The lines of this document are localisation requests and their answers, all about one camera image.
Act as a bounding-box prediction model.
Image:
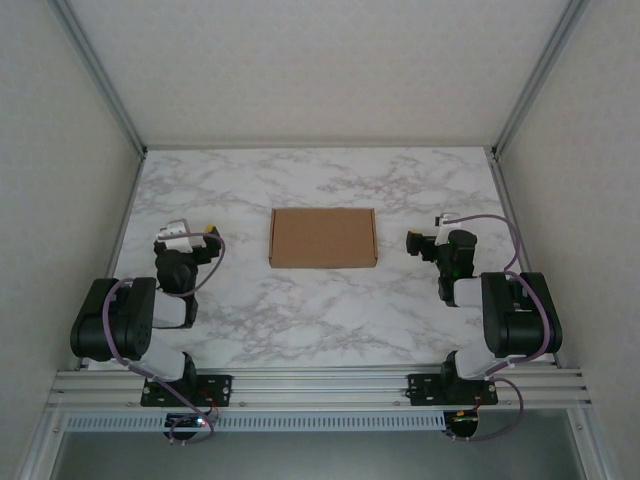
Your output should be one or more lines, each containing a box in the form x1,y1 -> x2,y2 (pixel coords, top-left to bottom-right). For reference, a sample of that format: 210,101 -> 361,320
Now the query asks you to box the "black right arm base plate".
407,372 -> 500,407

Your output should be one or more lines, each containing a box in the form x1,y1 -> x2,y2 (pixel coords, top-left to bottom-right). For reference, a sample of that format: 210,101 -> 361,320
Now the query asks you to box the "aluminium mounting rail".
47,367 -> 596,412

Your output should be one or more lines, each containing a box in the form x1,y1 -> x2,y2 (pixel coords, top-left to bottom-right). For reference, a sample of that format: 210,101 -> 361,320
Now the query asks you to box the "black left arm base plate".
139,373 -> 235,407

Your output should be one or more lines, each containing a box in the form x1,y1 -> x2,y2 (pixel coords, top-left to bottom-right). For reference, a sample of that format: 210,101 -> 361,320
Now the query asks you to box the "brown cardboard box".
268,207 -> 379,270

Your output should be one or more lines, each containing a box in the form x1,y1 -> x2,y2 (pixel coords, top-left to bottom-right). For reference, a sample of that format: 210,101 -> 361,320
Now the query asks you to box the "aluminium frame leg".
17,399 -> 69,480
567,407 -> 619,480

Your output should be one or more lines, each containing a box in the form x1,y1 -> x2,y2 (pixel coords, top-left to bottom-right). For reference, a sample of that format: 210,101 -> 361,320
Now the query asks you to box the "small electronics board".
446,408 -> 482,437
164,412 -> 211,431

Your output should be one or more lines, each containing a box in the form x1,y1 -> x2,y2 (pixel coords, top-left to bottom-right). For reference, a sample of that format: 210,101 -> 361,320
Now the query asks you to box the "grey slotted cable duct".
64,410 -> 448,434

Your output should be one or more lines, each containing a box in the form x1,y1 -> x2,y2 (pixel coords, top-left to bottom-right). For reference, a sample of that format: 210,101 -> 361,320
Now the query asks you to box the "aluminium frame post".
489,0 -> 592,157
48,0 -> 147,156

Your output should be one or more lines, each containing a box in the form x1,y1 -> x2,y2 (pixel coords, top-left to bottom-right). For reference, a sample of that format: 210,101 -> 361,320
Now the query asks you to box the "aluminium table side rail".
74,148 -> 147,372
485,148 -> 559,369

